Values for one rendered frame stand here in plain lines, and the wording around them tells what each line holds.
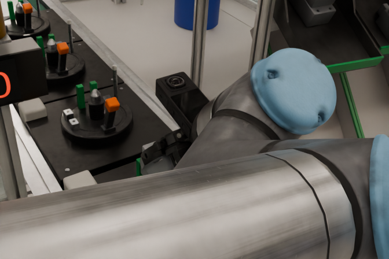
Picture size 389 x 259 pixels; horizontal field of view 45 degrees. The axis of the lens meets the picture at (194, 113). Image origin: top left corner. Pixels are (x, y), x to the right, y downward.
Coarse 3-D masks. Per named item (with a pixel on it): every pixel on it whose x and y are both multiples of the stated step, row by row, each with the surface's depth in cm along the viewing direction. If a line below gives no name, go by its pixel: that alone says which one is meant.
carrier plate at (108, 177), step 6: (132, 162) 84; (120, 168) 82; (126, 168) 82; (132, 168) 82; (102, 174) 81; (108, 174) 81; (114, 174) 81; (120, 174) 81; (126, 174) 81; (132, 174) 81; (96, 180) 79; (102, 180) 79; (108, 180) 79; (114, 180) 79
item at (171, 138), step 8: (192, 128) 52; (168, 136) 57; (176, 136) 56; (184, 136) 57; (192, 136) 52; (168, 144) 57; (176, 144) 57; (184, 144) 57; (168, 152) 58; (176, 152) 56; (184, 152) 56; (176, 160) 57
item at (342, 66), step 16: (288, 0) 76; (336, 0) 78; (352, 0) 74; (288, 16) 74; (336, 16) 76; (352, 16) 75; (288, 32) 70; (304, 32) 73; (320, 32) 74; (336, 32) 74; (352, 32) 75; (304, 48) 71; (320, 48) 72; (336, 48) 72; (352, 48) 73; (368, 48) 73; (336, 64) 68; (352, 64) 69; (368, 64) 71
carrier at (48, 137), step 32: (96, 96) 88; (128, 96) 102; (32, 128) 90; (64, 128) 88; (96, 128) 88; (128, 128) 89; (160, 128) 92; (64, 160) 83; (96, 160) 83; (128, 160) 85
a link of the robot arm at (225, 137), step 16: (224, 112) 40; (240, 112) 39; (208, 128) 39; (224, 128) 38; (240, 128) 38; (256, 128) 38; (192, 144) 39; (208, 144) 37; (224, 144) 36; (240, 144) 35; (256, 144) 33; (192, 160) 37; (208, 160) 35
